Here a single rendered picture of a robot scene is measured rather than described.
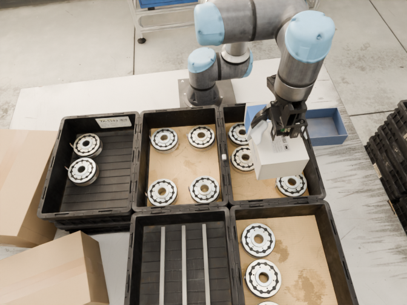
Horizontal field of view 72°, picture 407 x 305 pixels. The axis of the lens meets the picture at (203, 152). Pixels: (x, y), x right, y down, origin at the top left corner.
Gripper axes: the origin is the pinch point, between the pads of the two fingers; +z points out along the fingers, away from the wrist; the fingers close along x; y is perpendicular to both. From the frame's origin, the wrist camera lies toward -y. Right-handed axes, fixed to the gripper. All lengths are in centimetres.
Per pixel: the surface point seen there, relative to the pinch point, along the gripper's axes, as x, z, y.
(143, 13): -55, 83, -194
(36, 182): -78, 21, -6
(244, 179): -5.8, 27.7, -0.2
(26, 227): -80, 24, 9
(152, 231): -39, 28, 14
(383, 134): 84, 73, -37
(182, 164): -27.6, 27.8, -9.4
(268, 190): 1.5, 27.7, 5.0
